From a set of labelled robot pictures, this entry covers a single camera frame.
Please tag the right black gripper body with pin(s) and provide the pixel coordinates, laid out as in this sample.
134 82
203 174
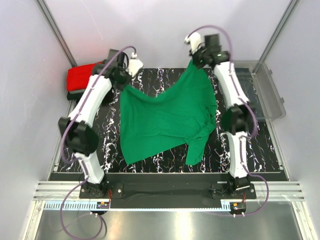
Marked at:
199 58

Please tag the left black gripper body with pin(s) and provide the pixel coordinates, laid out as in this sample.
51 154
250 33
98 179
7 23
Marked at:
125 78

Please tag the green t shirt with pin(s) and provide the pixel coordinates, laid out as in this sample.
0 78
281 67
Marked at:
183 114

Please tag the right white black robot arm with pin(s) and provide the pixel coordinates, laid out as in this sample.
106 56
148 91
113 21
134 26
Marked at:
239 118

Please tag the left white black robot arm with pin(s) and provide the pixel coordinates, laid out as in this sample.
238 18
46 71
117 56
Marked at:
79 142

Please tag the folded red t shirt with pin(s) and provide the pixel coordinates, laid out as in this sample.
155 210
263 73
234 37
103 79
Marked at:
78 77

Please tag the clear plastic bin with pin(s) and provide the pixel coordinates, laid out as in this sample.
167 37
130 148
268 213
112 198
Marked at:
258 85

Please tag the left connector box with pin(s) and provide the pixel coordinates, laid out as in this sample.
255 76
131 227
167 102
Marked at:
103 205

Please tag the connector box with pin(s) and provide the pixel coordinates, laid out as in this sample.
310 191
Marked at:
103 205
238 206

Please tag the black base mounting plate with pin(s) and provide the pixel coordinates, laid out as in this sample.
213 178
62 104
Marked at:
212 185

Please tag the right connector box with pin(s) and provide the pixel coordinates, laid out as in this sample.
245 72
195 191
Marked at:
238 206

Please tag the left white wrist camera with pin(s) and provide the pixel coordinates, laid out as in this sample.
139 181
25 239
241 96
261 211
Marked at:
134 65

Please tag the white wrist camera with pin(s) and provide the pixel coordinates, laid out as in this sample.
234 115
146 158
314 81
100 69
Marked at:
194 41
134 65

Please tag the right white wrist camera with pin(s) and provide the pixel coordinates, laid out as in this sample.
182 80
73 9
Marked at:
194 41

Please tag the aluminium frame rail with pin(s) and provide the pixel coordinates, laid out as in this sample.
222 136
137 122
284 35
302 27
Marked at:
278 190

